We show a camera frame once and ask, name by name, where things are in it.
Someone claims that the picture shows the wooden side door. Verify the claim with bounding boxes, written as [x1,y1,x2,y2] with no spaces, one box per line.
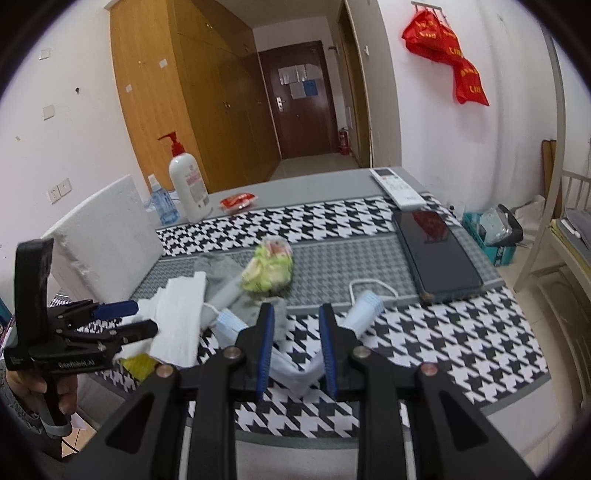
[336,0,372,169]

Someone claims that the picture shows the grey metal bed frame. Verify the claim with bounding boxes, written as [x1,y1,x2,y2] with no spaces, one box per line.
[512,28,591,296]

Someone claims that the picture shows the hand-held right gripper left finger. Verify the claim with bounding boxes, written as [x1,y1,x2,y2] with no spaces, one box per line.
[69,302,278,480]

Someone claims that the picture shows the red snack packet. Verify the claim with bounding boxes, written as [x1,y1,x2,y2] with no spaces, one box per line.
[219,192,258,212]

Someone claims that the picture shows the blue plastic basket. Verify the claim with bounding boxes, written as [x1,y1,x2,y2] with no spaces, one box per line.
[462,210,518,267]

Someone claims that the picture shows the white foam box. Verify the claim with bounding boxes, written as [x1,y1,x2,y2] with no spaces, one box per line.
[41,174,165,302]

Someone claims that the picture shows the white paper notice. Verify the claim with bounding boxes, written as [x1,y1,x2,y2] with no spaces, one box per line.
[278,66,308,100]

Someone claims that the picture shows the person's left forearm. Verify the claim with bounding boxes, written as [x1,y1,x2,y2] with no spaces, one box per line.
[0,392,63,462]

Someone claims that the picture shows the blue face mask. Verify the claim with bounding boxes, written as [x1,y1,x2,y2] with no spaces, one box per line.
[269,344,326,398]
[213,308,252,349]
[202,272,245,326]
[348,278,399,337]

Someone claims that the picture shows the yellow hair scrunchie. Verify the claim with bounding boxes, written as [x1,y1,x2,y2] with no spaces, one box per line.
[121,354,160,384]

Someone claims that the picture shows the houndstooth table mat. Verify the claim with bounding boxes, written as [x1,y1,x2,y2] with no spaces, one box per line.
[46,196,552,437]

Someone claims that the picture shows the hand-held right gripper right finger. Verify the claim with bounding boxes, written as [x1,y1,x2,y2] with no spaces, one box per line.
[318,302,539,480]

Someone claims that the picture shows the person's left hand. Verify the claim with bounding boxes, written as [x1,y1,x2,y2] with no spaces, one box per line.
[4,368,80,418]

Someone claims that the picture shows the grey sock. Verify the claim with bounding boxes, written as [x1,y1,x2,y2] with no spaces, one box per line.
[194,255,287,342]

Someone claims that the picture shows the white remote control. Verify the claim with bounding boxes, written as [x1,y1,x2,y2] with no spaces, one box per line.
[369,167,426,207]

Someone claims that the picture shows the white lotion pump bottle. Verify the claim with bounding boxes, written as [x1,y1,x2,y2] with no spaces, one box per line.
[158,131,213,223]

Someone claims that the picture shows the green crumpled packet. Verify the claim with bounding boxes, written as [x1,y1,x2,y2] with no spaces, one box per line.
[241,237,295,294]

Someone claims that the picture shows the brown wooden boards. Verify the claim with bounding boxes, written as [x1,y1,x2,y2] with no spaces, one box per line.
[541,138,566,204]

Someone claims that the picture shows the wooden wardrobe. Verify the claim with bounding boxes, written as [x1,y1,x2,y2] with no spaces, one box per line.
[109,0,282,195]

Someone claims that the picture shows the red plastic bag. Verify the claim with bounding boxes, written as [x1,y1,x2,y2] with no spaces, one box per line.
[401,8,490,107]

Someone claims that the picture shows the black smartphone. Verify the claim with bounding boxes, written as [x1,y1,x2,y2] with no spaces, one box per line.
[392,209,485,305]

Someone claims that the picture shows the dark brown door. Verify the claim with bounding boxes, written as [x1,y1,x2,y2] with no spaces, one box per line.
[259,41,340,161]

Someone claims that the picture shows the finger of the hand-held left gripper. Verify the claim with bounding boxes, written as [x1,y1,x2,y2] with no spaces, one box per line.
[60,320,159,352]
[48,299,140,330]

